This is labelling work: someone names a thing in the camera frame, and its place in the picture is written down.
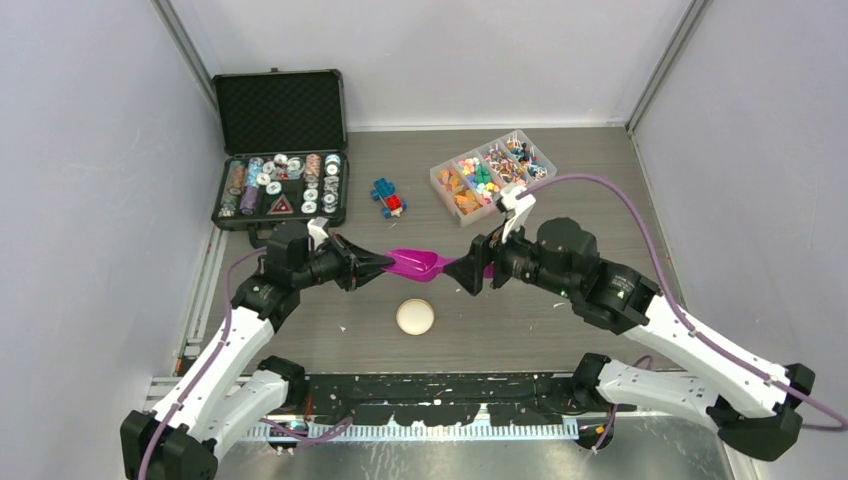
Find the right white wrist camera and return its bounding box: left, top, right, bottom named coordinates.
left=496, top=183, right=536, bottom=244

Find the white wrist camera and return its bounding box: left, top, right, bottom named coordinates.
left=496, top=183, right=536, bottom=244
left=307, top=217, right=329, bottom=251

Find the clear compartment candy box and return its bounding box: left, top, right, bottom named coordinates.
left=429, top=130, right=557, bottom=227

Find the blue red brick toy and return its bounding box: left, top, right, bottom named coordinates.
left=370, top=177, right=407, bottom=219

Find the magenta plastic scoop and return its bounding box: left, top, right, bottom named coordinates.
left=383, top=248, right=458, bottom=283

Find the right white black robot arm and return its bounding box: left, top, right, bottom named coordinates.
left=444, top=218, right=815, bottom=461

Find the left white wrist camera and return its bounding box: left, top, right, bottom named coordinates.
left=307, top=217, right=329, bottom=251

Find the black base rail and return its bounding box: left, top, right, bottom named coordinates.
left=272, top=372, right=610, bottom=427

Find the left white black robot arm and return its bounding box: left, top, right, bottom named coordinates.
left=120, top=218, right=394, bottom=479

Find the gold jar lid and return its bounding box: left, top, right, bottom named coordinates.
left=395, top=299, right=435, bottom=336

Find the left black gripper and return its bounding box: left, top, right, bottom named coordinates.
left=292, top=232, right=394, bottom=292

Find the black poker chip case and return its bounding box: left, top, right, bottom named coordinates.
left=212, top=69, right=350, bottom=233

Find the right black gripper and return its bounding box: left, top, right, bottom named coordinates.
left=444, top=210, right=577, bottom=298

